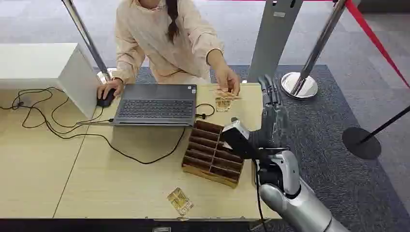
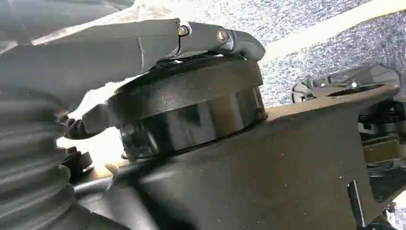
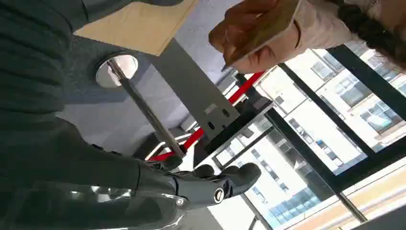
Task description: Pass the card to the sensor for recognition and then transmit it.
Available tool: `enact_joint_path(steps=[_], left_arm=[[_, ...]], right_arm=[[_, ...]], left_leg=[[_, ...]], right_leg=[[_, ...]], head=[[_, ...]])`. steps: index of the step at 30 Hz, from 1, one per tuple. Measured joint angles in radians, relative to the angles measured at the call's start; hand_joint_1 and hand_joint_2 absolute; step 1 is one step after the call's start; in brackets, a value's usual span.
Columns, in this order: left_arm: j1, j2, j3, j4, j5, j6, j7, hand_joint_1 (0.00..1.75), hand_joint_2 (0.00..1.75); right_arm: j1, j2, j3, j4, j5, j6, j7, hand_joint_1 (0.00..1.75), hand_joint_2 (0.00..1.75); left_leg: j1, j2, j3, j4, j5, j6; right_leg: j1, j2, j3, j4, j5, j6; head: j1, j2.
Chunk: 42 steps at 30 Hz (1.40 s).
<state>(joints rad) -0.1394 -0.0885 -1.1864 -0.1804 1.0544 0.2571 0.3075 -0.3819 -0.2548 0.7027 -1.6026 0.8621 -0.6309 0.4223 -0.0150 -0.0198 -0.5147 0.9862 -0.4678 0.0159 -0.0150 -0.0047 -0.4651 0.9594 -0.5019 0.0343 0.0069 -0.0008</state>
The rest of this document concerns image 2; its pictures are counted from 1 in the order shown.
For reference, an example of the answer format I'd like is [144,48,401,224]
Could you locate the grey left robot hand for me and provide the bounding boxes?
[0,0,266,115]

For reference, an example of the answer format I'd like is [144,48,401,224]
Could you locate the ribbed grey left arm sleeve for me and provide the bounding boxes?
[0,90,93,230]

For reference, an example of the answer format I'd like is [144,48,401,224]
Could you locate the pale floor tape strip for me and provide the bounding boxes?
[262,0,406,61]

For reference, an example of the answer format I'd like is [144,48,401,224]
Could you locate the black braided cable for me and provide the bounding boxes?
[57,116,96,141]

